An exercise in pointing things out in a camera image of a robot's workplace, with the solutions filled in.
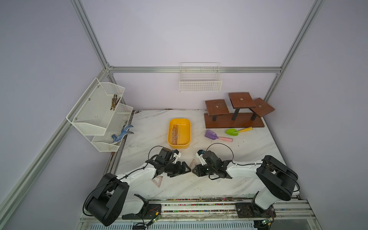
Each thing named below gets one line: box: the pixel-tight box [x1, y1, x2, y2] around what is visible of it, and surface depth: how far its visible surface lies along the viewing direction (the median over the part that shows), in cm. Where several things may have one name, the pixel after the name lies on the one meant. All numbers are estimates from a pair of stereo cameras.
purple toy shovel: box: [205, 129, 234, 143], surface depth 106 cm
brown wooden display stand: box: [204, 92, 276, 129], surface depth 106 cm
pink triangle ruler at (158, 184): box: [150, 175, 164, 189], surface depth 86 cm
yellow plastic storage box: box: [167, 117, 192, 150], surface depth 106 cm
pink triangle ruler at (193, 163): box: [189, 157, 197, 169], surface depth 93 cm
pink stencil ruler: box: [171, 124, 178, 145], surface depth 107 cm
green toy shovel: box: [225, 126, 253, 137], surface depth 110 cm
